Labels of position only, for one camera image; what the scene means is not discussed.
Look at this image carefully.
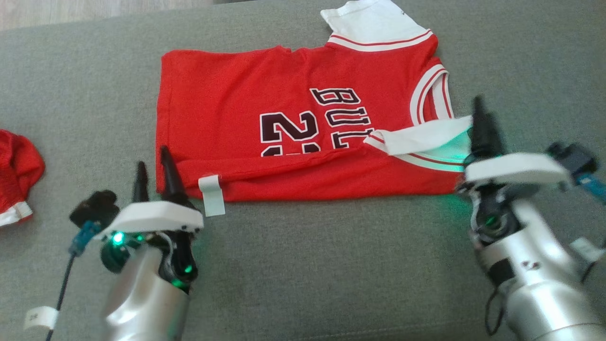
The thin black cable loop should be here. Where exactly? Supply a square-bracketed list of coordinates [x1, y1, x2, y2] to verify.
[485, 283, 506, 337]

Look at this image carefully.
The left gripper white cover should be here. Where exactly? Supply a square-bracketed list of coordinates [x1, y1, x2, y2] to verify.
[95, 145, 204, 293]

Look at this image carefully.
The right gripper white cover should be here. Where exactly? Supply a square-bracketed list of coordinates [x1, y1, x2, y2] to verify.
[457, 96, 572, 244]

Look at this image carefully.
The red shorts white trim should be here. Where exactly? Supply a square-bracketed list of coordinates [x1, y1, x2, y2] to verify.
[0, 129, 46, 227]

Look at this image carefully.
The white label on left cable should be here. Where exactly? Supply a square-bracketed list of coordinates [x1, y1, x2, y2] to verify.
[24, 306, 60, 331]

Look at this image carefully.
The large grey sofa seat cushion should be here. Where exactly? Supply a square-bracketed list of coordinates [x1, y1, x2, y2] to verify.
[0, 0, 606, 341]

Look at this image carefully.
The white label on right cable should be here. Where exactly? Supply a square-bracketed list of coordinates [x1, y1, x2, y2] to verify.
[570, 237, 606, 262]

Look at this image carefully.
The white label on cable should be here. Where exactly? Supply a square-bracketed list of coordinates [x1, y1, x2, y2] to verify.
[24, 306, 60, 331]
[570, 237, 606, 262]

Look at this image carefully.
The red basketball jersey white trim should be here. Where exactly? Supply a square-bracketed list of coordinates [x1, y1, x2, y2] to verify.
[155, 0, 474, 217]

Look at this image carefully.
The left camera cable blue plug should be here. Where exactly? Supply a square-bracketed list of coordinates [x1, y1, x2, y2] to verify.
[45, 221, 101, 341]

